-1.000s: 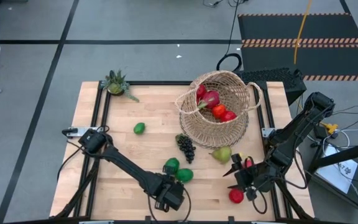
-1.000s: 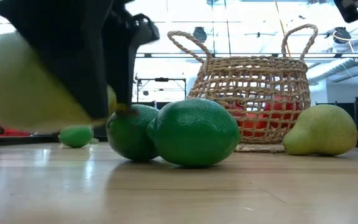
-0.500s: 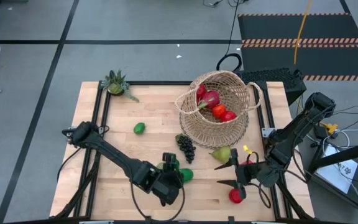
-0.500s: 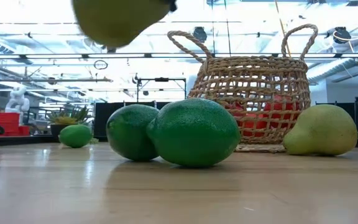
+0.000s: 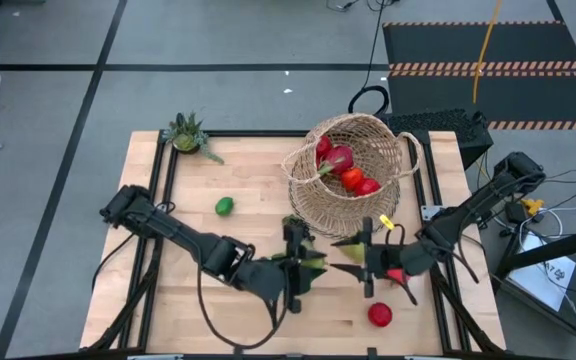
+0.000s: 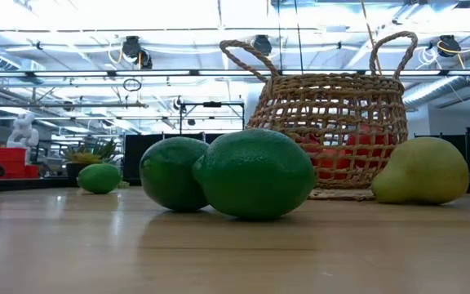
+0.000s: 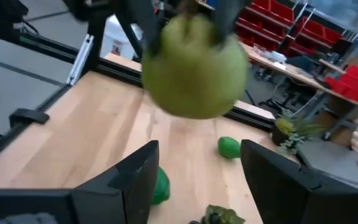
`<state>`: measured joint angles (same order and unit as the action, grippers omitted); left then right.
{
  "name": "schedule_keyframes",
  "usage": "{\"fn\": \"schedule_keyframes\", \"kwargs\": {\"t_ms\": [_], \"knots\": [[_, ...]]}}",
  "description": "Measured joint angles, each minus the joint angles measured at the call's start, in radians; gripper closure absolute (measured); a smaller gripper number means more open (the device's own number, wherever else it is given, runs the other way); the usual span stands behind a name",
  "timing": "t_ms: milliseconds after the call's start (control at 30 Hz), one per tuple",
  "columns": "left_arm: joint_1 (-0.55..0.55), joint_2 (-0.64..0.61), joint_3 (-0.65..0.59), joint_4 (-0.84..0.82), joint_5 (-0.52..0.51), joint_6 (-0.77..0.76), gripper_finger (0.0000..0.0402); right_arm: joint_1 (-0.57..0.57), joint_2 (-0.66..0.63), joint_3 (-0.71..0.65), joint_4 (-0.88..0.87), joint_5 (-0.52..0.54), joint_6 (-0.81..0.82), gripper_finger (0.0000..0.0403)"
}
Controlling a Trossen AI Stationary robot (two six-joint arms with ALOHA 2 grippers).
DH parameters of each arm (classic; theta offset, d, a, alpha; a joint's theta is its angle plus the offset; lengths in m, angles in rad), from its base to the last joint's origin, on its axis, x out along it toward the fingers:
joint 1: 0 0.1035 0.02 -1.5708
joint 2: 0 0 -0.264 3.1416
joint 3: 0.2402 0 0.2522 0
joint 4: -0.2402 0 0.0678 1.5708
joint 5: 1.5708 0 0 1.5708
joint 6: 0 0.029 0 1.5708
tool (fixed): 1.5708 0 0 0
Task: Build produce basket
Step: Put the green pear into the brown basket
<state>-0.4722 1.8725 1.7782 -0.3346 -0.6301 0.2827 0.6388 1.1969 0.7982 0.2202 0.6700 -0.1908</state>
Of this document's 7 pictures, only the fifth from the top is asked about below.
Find black coiled floor cable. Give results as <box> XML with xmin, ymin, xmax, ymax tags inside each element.
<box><xmin>346</xmin><ymin>0</ymin><xmax>392</xmax><ymax>117</ymax></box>

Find orange-red tomato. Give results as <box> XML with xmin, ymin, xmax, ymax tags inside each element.
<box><xmin>340</xmin><ymin>167</ymin><xmax>366</xmax><ymax>193</ymax></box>

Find potted succulent plant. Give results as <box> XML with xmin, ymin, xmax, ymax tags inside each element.
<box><xmin>161</xmin><ymin>110</ymin><xmax>226</xmax><ymax>166</ymax></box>

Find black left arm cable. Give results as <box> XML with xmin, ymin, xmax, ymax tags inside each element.
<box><xmin>196</xmin><ymin>267</ymin><xmax>289</xmax><ymax>350</ymax></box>

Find shiny red apple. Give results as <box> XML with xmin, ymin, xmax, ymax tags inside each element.
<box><xmin>354</xmin><ymin>177</ymin><xmax>383</xmax><ymax>198</ymax></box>

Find black side desk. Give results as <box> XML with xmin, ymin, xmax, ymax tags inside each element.
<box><xmin>492</xmin><ymin>222</ymin><xmax>576</xmax><ymax>351</ymax></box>

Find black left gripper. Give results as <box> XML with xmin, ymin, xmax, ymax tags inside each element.
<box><xmin>255</xmin><ymin>222</ymin><xmax>328</xmax><ymax>315</ymax></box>

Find small green lime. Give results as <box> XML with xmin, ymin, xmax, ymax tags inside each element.
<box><xmin>214</xmin><ymin>196</ymin><xmax>236</xmax><ymax>218</ymax></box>

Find woven wicker basket with handles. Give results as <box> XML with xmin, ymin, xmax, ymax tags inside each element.
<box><xmin>280</xmin><ymin>112</ymin><xmax>425</xmax><ymax>241</ymax></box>

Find small yellow-green pear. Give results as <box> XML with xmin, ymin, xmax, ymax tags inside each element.
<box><xmin>338</xmin><ymin>242</ymin><xmax>367</xmax><ymax>266</ymax></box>

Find yellow hanging cable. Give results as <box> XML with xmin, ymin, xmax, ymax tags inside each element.
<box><xmin>471</xmin><ymin>0</ymin><xmax>504</xmax><ymax>105</ymax></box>

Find black perforated computer case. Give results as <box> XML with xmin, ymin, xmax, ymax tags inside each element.
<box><xmin>375</xmin><ymin>108</ymin><xmax>495</xmax><ymax>170</ymax></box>

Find large speckled green pear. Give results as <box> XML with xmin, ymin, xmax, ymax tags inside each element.
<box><xmin>297</xmin><ymin>238</ymin><xmax>328</xmax><ymax>281</ymax></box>

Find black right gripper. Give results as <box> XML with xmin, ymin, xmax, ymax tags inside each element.
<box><xmin>330</xmin><ymin>217</ymin><xmax>412</xmax><ymax>299</ymax></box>

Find black aluminium table frame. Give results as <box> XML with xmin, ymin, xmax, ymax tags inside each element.
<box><xmin>80</xmin><ymin>128</ymin><xmax>508</xmax><ymax>360</ymax></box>

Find yellow connector plug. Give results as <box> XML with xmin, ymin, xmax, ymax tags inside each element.
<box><xmin>521</xmin><ymin>198</ymin><xmax>545</xmax><ymax>216</ymax></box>

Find dark red apple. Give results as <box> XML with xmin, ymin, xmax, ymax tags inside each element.
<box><xmin>315</xmin><ymin>134</ymin><xmax>334</xmax><ymax>164</ymax></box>

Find round textured red fruit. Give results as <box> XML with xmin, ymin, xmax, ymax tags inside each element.
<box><xmin>366</xmin><ymin>301</ymin><xmax>394</xmax><ymax>329</ymax></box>

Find black hazard-striped floor mat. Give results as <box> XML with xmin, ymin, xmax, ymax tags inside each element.
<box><xmin>381</xmin><ymin>20</ymin><xmax>576</xmax><ymax>132</ymax></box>

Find red bell pepper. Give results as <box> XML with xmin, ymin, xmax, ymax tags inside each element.
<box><xmin>386</xmin><ymin>267</ymin><xmax>411</xmax><ymax>287</ymax></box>

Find white paper sheet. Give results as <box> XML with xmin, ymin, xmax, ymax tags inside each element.
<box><xmin>517</xmin><ymin>232</ymin><xmax>576</xmax><ymax>314</ymax></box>

